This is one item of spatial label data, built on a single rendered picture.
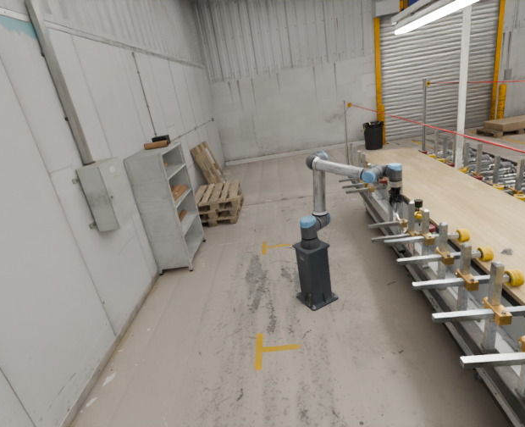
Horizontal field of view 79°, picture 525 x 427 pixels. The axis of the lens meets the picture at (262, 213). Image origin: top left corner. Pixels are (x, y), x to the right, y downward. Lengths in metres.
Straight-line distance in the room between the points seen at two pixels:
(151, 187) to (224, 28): 6.88
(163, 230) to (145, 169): 0.78
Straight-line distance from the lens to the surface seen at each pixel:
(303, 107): 10.00
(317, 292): 3.21
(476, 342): 2.01
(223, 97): 10.05
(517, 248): 2.46
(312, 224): 2.92
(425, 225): 2.36
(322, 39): 10.13
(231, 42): 10.11
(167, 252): 4.28
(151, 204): 4.07
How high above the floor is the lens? 2.02
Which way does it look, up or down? 21 degrees down
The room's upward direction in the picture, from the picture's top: 10 degrees counter-clockwise
